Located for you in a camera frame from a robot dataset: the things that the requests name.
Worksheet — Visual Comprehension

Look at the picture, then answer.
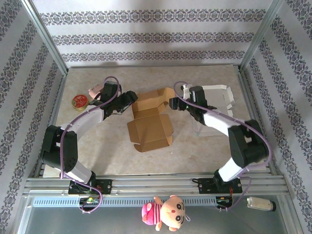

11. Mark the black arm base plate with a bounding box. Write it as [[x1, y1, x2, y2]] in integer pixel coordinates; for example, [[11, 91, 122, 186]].
[[68, 179, 113, 195], [192, 177, 243, 195]]

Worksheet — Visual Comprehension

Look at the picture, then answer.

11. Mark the white bottle with black cap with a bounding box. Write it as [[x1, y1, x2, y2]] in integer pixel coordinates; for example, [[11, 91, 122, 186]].
[[246, 196, 276, 212]]

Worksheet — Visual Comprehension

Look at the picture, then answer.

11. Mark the brown cardboard box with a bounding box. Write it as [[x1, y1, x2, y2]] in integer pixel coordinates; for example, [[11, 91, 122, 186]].
[[126, 87, 176, 153]]

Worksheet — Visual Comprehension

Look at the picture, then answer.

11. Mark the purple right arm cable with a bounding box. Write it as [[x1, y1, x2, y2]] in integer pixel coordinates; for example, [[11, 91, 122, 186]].
[[173, 81, 273, 213]]

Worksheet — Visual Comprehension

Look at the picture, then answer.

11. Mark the perforated metal cable duct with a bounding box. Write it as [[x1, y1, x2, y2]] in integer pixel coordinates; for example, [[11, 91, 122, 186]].
[[31, 196, 234, 208]]

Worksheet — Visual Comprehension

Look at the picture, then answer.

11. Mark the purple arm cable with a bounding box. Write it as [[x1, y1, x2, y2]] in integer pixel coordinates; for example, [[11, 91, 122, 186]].
[[59, 76, 122, 215], [173, 81, 273, 213]]

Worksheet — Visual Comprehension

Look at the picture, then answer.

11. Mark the pink plush doll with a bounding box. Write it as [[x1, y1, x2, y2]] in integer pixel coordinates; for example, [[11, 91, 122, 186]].
[[141, 195, 191, 232]]

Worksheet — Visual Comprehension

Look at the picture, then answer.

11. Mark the red round tin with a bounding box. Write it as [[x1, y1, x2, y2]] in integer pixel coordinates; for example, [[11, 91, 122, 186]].
[[71, 94, 90, 112]]

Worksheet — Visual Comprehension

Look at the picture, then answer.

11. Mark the aluminium side rail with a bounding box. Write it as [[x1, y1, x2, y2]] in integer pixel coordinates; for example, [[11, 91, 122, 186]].
[[235, 64, 278, 176], [34, 73, 68, 178]]

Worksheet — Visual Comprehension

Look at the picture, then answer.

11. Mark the white and teal cardboard box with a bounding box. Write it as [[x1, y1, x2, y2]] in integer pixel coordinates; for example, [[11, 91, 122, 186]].
[[182, 84, 235, 137]]

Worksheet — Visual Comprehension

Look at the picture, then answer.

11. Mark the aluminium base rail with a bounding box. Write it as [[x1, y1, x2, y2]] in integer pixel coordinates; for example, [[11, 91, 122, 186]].
[[23, 172, 292, 198]]

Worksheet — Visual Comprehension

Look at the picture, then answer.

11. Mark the small circuit board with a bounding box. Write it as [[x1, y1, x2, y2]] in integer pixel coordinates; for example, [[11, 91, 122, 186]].
[[215, 196, 234, 204], [78, 196, 100, 205]]

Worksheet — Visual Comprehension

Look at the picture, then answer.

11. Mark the aluminium corner post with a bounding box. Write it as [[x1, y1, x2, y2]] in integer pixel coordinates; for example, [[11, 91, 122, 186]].
[[20, 0, 69, 76], [240, 0, 285, 71]]

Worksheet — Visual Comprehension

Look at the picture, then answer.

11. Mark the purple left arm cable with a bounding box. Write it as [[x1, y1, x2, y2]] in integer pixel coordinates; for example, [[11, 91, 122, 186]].
[[59, 76, 122, 215]]

